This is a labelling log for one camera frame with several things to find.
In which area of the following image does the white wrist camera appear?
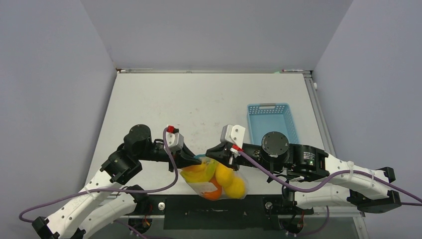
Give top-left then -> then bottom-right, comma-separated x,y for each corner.
220,124 -> 246,148
165,125 -> 184,152

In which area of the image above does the yellow banana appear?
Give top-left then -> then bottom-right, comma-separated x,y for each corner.
180,159 -> 218,183

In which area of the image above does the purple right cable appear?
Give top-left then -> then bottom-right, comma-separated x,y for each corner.
235,148 -> 422,238

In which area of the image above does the clear zip top bag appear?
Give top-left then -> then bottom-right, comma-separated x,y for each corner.
180,155 -> 248,201

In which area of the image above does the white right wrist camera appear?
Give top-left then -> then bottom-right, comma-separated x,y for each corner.
220,124 -> 246,148

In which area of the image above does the aluminium front frame rail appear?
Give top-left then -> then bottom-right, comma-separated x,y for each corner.
67,194 -> 365,219

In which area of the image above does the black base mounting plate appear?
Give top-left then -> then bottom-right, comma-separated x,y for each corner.
126,194 -> 314,233

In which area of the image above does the light blue plastic basket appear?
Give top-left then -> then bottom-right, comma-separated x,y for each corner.
247,103 -> 300,144

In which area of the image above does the purple cable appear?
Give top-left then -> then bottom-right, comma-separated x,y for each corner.
235,148 -> 422,238
18,126 -> 179,239

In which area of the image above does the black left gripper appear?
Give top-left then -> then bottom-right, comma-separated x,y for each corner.
137,141 -> 202,172

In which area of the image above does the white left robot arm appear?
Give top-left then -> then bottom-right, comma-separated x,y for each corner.
31,124 -> 202,239

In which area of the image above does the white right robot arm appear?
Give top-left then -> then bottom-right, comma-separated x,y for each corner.
206,131 -> 402,214

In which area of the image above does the yellow lemon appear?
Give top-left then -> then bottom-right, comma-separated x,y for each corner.
214,163 -> 235,187

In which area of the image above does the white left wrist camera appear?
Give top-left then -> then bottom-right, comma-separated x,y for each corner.
165,125 -> 184,152

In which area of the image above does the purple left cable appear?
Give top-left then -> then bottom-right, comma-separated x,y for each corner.
18,126 -> 179,239

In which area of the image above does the aluminium frame rail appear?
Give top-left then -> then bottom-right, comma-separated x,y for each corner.
303,71 -> 336,156
67,194 -> 365,219

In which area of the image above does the orange fruit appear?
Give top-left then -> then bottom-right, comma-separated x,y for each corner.
202,177 -> 222,201

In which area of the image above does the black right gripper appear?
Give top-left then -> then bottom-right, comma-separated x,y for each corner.
206,141 -> 283,171

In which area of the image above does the aluminium right frame rail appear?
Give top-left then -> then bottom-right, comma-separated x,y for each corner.
303,71 -> 336,156

